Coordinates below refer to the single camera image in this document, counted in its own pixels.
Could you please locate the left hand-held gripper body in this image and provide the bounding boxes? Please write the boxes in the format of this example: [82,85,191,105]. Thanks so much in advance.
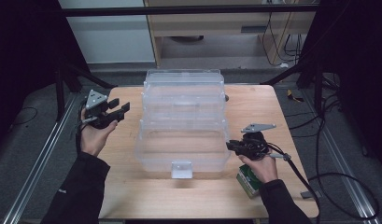
[82,89,118,130]

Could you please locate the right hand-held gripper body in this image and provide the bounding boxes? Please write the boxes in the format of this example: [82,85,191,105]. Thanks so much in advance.
[239,122,277,161]

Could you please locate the green cardboard box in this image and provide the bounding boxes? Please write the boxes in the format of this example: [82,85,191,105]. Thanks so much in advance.
[235,163,263,200]

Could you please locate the clear plastic storage box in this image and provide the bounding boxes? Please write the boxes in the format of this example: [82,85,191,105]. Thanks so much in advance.
[134,68,233,180]

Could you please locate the person's right hand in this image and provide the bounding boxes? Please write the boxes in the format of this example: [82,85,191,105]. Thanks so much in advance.
[238,153,279,185]

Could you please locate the person's left hand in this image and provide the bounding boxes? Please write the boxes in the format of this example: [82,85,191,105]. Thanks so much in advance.
[79,108,119,158]

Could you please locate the black metal stand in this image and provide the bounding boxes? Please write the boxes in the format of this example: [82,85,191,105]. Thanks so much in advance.
[53,59,118,122]
[260,59,324,117]

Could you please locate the white cabinet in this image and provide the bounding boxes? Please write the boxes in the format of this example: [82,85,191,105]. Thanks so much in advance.
[58,0,156,64]

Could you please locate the yellow black striped tape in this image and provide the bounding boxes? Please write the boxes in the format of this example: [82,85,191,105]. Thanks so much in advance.
[286,89,304,103]

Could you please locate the grey tape piece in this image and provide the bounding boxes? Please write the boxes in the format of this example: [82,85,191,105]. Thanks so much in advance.
[300,189,322,200]

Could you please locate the black curtain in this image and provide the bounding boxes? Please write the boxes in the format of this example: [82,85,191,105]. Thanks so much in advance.
[0,0,89,150]
[304,0,382,174]

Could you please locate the light wooden desk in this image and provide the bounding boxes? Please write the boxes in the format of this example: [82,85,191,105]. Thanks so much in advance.
[144,0,318,67]

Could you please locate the right hand-held gripper cable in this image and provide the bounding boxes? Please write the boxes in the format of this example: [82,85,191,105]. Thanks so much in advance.
[266,142,322,224]

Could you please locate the thin black floor cable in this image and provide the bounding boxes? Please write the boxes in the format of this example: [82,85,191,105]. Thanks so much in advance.
[10,106,39,126]

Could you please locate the bundle of black cables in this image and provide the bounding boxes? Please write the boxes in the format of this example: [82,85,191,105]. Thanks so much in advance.
[285,74,344,139]

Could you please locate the aluminium floor rail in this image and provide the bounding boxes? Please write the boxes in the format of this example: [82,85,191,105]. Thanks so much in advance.
[304,92,379,224]
[3,92,78,224]

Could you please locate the hanging black desk cables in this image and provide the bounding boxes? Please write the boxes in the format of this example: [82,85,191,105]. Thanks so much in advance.
[262,12,304,68]

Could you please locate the black horizontal frame bar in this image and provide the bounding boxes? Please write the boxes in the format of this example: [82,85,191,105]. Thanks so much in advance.
[59,4,320,17]

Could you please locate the black looped floor cable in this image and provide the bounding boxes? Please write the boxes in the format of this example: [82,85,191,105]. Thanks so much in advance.
[309,172,380,220]

